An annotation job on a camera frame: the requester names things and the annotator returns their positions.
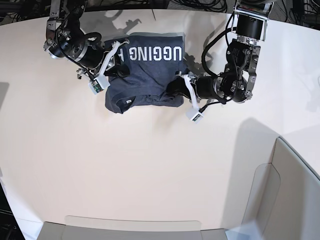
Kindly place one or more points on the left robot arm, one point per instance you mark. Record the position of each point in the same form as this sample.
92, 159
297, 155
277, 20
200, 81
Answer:
248, 21

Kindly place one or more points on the grey chair right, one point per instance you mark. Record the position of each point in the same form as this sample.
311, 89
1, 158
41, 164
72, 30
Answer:
284, 200

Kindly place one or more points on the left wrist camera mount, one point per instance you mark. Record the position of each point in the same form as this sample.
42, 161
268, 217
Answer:
196, 112

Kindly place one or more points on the dark blue t-shirt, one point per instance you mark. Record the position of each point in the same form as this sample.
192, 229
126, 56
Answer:
152, 62

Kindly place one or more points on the grey chair bottom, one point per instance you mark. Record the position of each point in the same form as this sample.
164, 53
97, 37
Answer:
86, 228

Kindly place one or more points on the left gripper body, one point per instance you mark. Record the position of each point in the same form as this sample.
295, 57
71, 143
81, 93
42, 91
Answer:
202, 87

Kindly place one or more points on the grey chair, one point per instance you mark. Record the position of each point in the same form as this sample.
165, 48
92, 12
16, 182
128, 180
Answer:
86, 228
284, 200

